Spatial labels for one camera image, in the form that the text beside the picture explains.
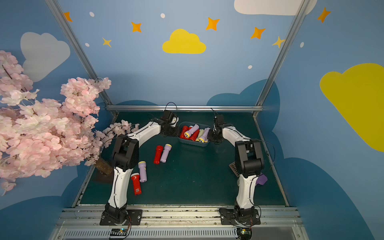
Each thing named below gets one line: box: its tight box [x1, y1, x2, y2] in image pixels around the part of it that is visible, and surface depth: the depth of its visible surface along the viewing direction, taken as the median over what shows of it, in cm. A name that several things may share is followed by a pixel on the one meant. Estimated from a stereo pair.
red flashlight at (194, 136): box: [189, 129, 200, 142], surface depth 105 cm
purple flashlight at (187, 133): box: [184, 123, 200, 139], surface depth 104 cm
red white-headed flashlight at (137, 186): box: [130, 173, 142, 196], surface depth 83 cm
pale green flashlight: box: [195, 129, 205, 142], surface depth 109 cm
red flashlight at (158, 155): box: [154, 145, 164, 165], surface depth 97 cm
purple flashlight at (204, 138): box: [198, 127, 211, 143], surface depth 100 cm
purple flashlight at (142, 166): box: [138, 161, 148, 183], surface depth 88 cm
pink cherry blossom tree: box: [0, 50, 140, 196], surface depth 52 cm
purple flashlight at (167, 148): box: [160, 143, 172, 163], surface depth 98 cm
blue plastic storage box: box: [177, 121, 212, 147], surface depth 107 cm
